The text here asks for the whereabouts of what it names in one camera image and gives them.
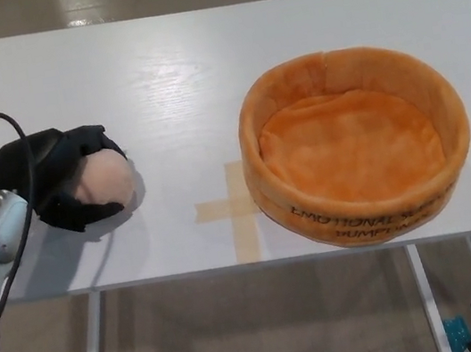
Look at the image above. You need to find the pink round plush toy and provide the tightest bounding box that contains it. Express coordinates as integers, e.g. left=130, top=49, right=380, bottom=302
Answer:
left=65, top=147, right=141, bottom=223

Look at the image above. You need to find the teal patterned object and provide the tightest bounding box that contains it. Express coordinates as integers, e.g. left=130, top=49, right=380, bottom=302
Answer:
left=442, top=313, right=471, bottom=352

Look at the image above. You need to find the short beige tape strip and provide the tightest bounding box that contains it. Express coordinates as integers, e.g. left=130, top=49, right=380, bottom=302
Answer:
left=193, top=192, right=264, bottom=225

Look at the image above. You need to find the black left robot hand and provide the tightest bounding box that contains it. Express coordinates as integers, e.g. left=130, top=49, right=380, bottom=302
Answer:
left=0, top=118, right=141, bottom=248

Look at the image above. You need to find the orange plush round bowl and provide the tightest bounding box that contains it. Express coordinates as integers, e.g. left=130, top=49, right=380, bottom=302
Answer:
left=226, top=28, right=471, bottom=266

